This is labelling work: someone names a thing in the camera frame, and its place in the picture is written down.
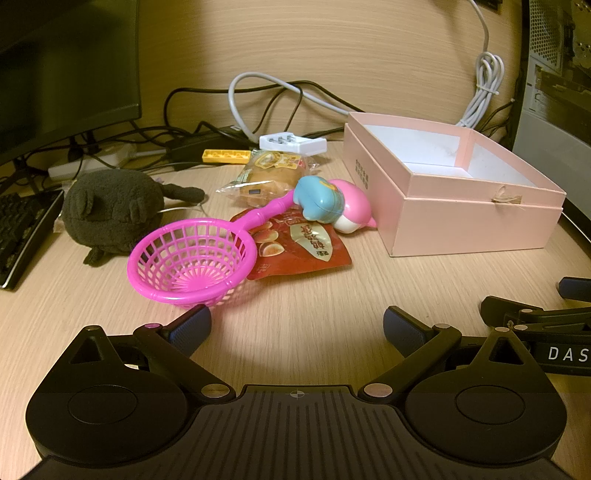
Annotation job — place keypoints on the pink and blue toy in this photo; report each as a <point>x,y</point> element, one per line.
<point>323,198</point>

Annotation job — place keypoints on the computer tower case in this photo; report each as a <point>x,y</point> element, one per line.
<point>554,69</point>

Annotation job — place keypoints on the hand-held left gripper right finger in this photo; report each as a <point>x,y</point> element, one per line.
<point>404,327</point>

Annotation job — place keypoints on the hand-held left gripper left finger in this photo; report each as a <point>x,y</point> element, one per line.
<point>189,325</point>

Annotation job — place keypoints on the white charger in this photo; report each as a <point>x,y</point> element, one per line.
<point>295,145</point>

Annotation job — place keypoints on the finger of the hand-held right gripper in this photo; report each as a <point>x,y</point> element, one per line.
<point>512,309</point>
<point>575,288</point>

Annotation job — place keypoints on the packaged bun yellow label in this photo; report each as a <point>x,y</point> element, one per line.
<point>268,184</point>

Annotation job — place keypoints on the pink plastic strainer scoop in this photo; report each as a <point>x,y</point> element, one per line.
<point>194,281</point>

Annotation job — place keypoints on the white power strip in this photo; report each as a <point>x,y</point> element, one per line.
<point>92,161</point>

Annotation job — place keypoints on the black keyboard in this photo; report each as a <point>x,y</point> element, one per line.
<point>23,230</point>

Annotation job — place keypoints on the dark grey plush toy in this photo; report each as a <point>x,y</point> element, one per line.
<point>111,207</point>

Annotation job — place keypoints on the pink cardboard box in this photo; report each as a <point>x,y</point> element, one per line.
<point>461,217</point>

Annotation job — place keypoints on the yellow toy block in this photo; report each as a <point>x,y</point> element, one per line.
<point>226,156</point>

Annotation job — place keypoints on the black computer monitor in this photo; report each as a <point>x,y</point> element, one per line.
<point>55,69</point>

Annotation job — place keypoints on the red snack packet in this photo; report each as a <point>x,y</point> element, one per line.
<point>300,244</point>

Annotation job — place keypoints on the black power adapter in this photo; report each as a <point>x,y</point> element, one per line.
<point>198,141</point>

